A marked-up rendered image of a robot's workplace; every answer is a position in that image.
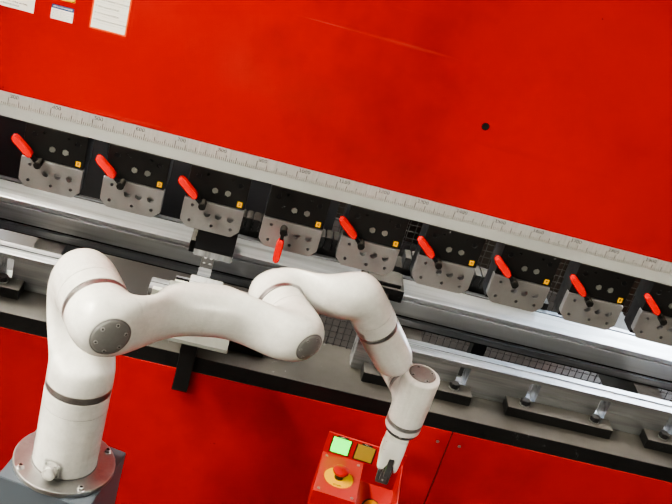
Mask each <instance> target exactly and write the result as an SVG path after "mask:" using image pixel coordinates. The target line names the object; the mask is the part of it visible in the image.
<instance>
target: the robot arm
mask: <svg viewBox="0 0 672 504"><path fill-rule="evenodd" d="M46 312H47V335H48V352H49V357H48V366H47V372H46V378H45V384H44V390H43V396H42V402H41V408H40V414H39V419H38V425H37V431H35V432H33V433H30V434H29V435H27V436H26V437H24V438H23V439H22V440H21V441H20V442H19V443H18V444H17V446H16V447H15V449H14V452H13V458H12V465H13V470H14V472H15V474H16V476H17V477H18V478H19V479H20V481H21V482H23V483H24V484H25V485H26V486H27V487H29V488H31V489H32V490H34V491H36V492H39V493H41V494H44V495H47V496H52V497H57V498H78V497H83V496H87V495H90V494H93V493H95V492H97V491H99V490H101V489H102V488H103V487H105V486H106V485H107V484H108V483H109V481H110V480H111V479H112V477H113V475H114V470H115V466H116V464H115V457H114V454H113V452H112V450H111V448H110V447H109V446H108V445H107V444H106V443H105V442H104V441H103V440H102V437H103V432H104V427H105V422H106V417H107V412H108V407H109V403H110V398H111V393H112V388H113V383H114V378H115V371H116V356H119V355H123V354H126V353H129V352H132V351H134V350H137V349H139V348H142V347H144V346H146V345H149V344H151V343H154V342H156V341H160V340H163V339H167V338H173V337H181V336H195V337H213V338H221V339H226V340H229V341H233V342H236V343H238V344H241V345H244V346H246V347H248V348H250V349H253V350H255V351H257V352H259V353H261V354H264V355H266V356H268V357H271V358H274V359H278V360H283V361H291V362H293V361H302V360H306V359H308V358H310V357H312V356H313V355H314V354H315V353H316V352H317V351H318V350H319V349H320V347H321V345H322V343H323V340H324V335H325V331H324V325H323V323H322V321H321V319H320V317H319V315H318V314H320V315H324V316H328V317H332V318H337V319H342V320H350V322H351V324H352V326H353V328H354V329H355V331H356V333H357V335H358V337H359V339H360V341H361V343H362V345H363V346H364V348H365V350H366V352H367V354H368V356H369V357H370V359H371V361H372V362H373V364H374V366H375V367H376V369H377V370H378V371H379V372H380V374H381V376H382V377H383V379H384V381H385V383H386V384H387V386H388V388H389V390H390V392H391V395H392V402H391V406H390V408H389V411H388V414H387V416H386V419H385V424H386V429H387V430H386V433H385V435H384V437H383V439H382V442H381V445H380V449H379V455H378V460H377V468H378V471H377V473H376V476H375V482H378V483H381V484H385V485H387V484H388V482H389V479H390V477H391V474H392V471H393V472H394V473H396V472H397V470H398V468H399V466H400V463H401V461H402V459H403V456H404V453H405V451H406V448H407V446H408V443H409V440H413V439H414V438H415V437H416V436H418V435H419V433H420V431H421V428H422V426H423V423H424V421H425V418H426V416H427V414H428V411H429V409H430V406H431V404H432V401H433V399H434V396H435V394H436V391H437V389H438V386H439V384H440V379H439V376H438V374H437V373H436V372H435V371H434V370H433V369H431V368H430V367H428V366H425V365H422V364H413V363H412V350H411V347H410V345H409V342H408V340H407V338H406V336H405V333H404V331H403V329H402V327H401V325H400V323H399V320H398V318H397V316H396V314H395V312H394V310H393V308H392V306H391V304H390V301H389V299H388V297H387V295H386V293H385V291H384V289H383V287H382V286H381V284H380V283H379V281H378V280H377V279H376V278H375V277H373V276H372V275H370V274H368V273H365V272H346V273H337V274H323V273H316V272H311V271H307V270H302V269H297V268H288V267H285V268H275V269H271V270H267V271H265V272H263V273H261V274H259V275H258V276H257V277H256V278H255V279H254V280H253V281H252V283H251V285H250V288H249V292H248V294H247V293H245V292H242V291H240V290H238V289H235V288H233V287H230V286H226V285H221V284H212V283H195V282H185V283H175V284H171V285H168V286H166V287H164V288H162V289H161V290H160V291H159V292H158V293H157V294H153V295H145V296H141V295H134V294H131V293H129V292H128V290H127V288H126V286H125V284H124V282H123V281H122V278H121V277H120V275H119V273H118V271H117V269H116V268H115V266H114V264H113V263H112V262H111V261H110V260H109V259H108V257H106V256H105V255H104V254H102V253H101V252H99V251H97V250H94V249H89V248H80V249H75V250H72V251H69V252H67V253H66V254H64V255H63V256H62V257H61V258H60V259H59V260H58V261H57V262H56V264H55V266H54V267H53V270H52V272H51V275H50V278H49V282H48V287H47V300H46Z"/></svg>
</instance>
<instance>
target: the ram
mask: <svg viewBox="0 0 672 504"><path fill-rule="evenodd" d="M52 3H53V4H57V5H61V6H64V7H68V8H72V9H74V14H73V21H72V23H68V22H64V21H60V20H57V19H53V18H50V15H51V8H52ZM92 3H93V0H76V1H75V3H71V2H68V1H64V0H35V6H34V14H33V13H29V12H26V11H22V10H18V9H14V8H11V7H7V6H3V5H0V90H1V91H5V92H9V93H13V94H17V95H20V96H24V97H28V98H32V99H36V100H40V101H44V102H48V103H52V104H55V105H59V106H63V107H67V108H71V109H75V110H79V111H83V112H87V113H90V114H94V115H98V116H102V117H106V118H110V119H114V120H118V121H122V122H125V123H129V124H133V125H137V126H141V127H145V128H149V129H153V130H157V131H160V132H164V133H168V134H172V135H176V136H180V137H184V138H188V139H192V140H195V141H199V142H203V143H207V144H211V145H215V146H219V147H223V148H227V149H230V150H234V151H238V152H242V153H246V154H250V155H254V156H258V157H262V158H265V159H269V160H273V161H277V162H281V163H285V164H289V165H293V166H297V167H300V168H304V169H308V170H312V171H316V172H320V173H324V174H328V175H331V176H335V177H339V178H343V179H347V180H351V181H355V182H359V183H363V184H366V185H370V186H374V187H378V188H382V189H386V190H390V191H394V192H398V193H401V194H405V195H409V196H413V197H417V198H421V199H425V200H429V201H433V202H436V203H440V204H444V205H448V206H452V207H456V208H460V209H464V210H468V211H471V212H475V213H479V214H483V215H487V216H491V217H495V218H499V219H503V220H506V221H510V222H514V223H518V224H522V225H526V226H530V227H534V228H538V229H541V230H545V231H549V232H553V233H557V234H561V235H565V236H569V237H573V238H576V239H580V240H584V241H588V242H592V243H596V244H600V245H604V246H608V247H611V248H615V249H619V250H623V251H627V252H631V253H635V254H639V255H643V256H646V257H650V258H654V259H658V260H662V261H666V262H670V263H672V0H132V4H131V10H130V15H129V21H128V27H127V32H126V37H123V36H119V35H115V34H112V33H108V32H104V31H100V30H97V29H93V28H89V22H90V16H91V9H92ZM0 115H2V116H6V117H10V118H14V119H18V120H22V121H26V122H30V123H34V124H37V125H41V126H45V127H49V128H53V129H57V130H61V131H65V132H69V133H73V134H77V135H81V136H85V137H89V138H92V139H96V140H100V141H104V142H108V143H112V144H116V145H120V146H124V147H128V148H132V149H136V150H140V151H143V152H147V153H151V154H155V155H159V156H163V157H167V158H171V159H175V160H179V161H183V162H187V163H191V164H195V165H198V166H202V167H206V168H210V169H214V170H218V171H222V172H226V173H230V174H234V175H238V176H242V177H246V178H250V179H253V180H257V181H261V182H265V183H269V184H273V185H277V186H281V187H285V188H289V189H293V190H297V191H301V192H305V193H308V194H312V195H316V196H320V197H324V198H328V199H332V200H336V201H340V202H344V203H348V204H352V205H356V206H360V207H363V208H367V209H371V210H375V211H379V212H383V213H387V214H391V215H395V216H399V217H403V218H407V219H411V220H415V221H418V222H422V223H426V224H430V225H434V226H438V227H442V228H446V229H450V230H454V231H458V232H462V233H466V234H470V235H473V236H477V237H481V238H485V239H489V240H493V241H497V242H501V243H505V244H509V245H513V246H517V247H521V248H525V249H528V250H532V251H536V252H540V253H544V254H548V255H552V256H556V257H560V258H564V259H568V260H572V261H576V262H580V263H583V264H587V265H591V266H595V267H599V268H603V269H607V270H611V271H615V272H619V273H623V274H627V275H631V276H635V277H638V278H642V279H646V280H650V281H654V282H658V283H662V284H666V285H670V286H672V275H669V274H665V273H661V272H658V271H654V270H650V269H646V268H642V267H638V266H634V265H630V264H626V263H622V262H618V261H615V260H611V259H607V258H603V257H599V256H595V255H591V254H587V253H583V252H579V251H575V250H572V249H568V248H564V247H560V246H556V245H552V244H548V243H544V242H540V241H536V240H532V239H529V238H525V237H521V236H517V235H513V234H509V233H505V232H501V231H497V230H493V229H489V228H486V227H482V226H478V225H474V224H470V223H466V222H462V221H458V220H454V219H450V218H446V217H443V216H439V215H435V214H431V213H427V212H423V211H419V210H415V209H411V208H407V207H403V206H400V205H396V204H392V203H388V202H384V201H380V200H376V199H372V198H368V197H364V196H360V195H357V194H353V193H349V192H345V191H341V190H337V189H333V188H329V187H325V186H321V185H317V184H314V183H310V182H306V181H302V180H298V179H294V178H290V177H286V176H282V175H278V174H274V173H271V172H267V171H263V170H259V169H255V168H251V167H247V166H243V165H239V164H235V163H231V162H228V161H224V160H220V159H216V158H212V157H208V156H204V155H200V154H196V153H192V152H188V151H185V150H181V149H177V148H173V147H169V146H165V145H161V144H157V143H153V142H149V141H145V140H142V139H138V138H134V137H130V136H126V135H122V134H118V133H114V132H110V131H106V130H102V129H99V128H95V127H91V126H87V125H83V124H79V123H75V122H71V121H67V120H63V119H59V118H56V117H52V116H48V115H44V114H40V113H36V112H32V111H28V110H24V109H20V108H16V107H13V106H9V105H5V104H1V103H0Z"/></svg>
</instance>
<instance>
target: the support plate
mask: <svg viewBox="0 0 672 504"><path fill-rule="evenodd" d="M165 340H169V341H173V342H178V343H182V344H186V345H190V346H195V347H199V348H203V349H207V350H212V351H216V352H220V353H224V354H227V350H228V345H229V340H226V339H221V338H213V337H195V336H181V337H173V338H167V339H165Z"/></svg>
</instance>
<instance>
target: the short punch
mask: <svg viewBox="0 0 672 504"><path fill-rule="evenodd" d="M237 237H238V233H237V235H236V234H235V235H233V236H232V237H227V236H223V235H219V234H215V233H211V232H207V231H203V230H199V229H198V234H197V238H196V242H195V246H194V251H193V254H195V255H199V256H203V257H207V258H211V259H215V260H219V261H223V262H227V263H231V261H232V257H233V253H234V249H235V245H236V241H237Z"/></svg>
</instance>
